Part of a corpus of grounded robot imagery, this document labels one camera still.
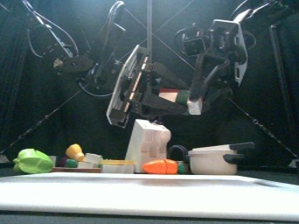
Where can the red white toy sushi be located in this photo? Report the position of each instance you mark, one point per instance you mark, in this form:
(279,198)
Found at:
(168,94)

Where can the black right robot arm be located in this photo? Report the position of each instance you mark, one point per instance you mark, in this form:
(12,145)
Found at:
(268,7)

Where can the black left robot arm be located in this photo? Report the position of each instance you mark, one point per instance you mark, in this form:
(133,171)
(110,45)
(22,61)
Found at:
(77,62)

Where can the white toy milk carton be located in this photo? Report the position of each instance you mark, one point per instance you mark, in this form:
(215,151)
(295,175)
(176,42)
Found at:
(146,143)

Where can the orange toy carrot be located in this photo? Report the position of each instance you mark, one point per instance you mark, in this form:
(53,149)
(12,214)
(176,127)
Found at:
(158,167)

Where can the white toy pot with lid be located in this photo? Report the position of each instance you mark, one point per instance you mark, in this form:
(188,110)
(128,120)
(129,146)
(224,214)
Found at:
(209,162)

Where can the yellow toy vegetable piece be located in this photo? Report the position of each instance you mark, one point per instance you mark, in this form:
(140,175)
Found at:
(74,152)

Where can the white toy rice block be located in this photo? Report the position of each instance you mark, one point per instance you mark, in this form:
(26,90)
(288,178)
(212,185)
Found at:
(93,159)

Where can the small green toy piece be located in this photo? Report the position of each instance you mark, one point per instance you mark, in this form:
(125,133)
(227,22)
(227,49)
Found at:
(70,163)

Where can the purple toy piece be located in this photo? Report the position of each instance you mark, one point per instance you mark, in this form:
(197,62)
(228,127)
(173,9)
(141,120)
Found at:
(61,161)

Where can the white cutting board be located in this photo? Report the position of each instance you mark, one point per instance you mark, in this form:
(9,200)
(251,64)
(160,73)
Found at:
(146,194)

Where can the brown wooden toy tray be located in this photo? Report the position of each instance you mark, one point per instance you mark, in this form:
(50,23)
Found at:
(73,169)

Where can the green toy pepper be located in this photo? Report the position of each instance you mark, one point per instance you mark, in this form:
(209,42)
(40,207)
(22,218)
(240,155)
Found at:
(32,162)

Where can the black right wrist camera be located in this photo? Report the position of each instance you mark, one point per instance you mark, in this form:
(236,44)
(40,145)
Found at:
(193,46)

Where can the black frame post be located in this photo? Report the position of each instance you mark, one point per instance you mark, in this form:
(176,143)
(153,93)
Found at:
(280,81)

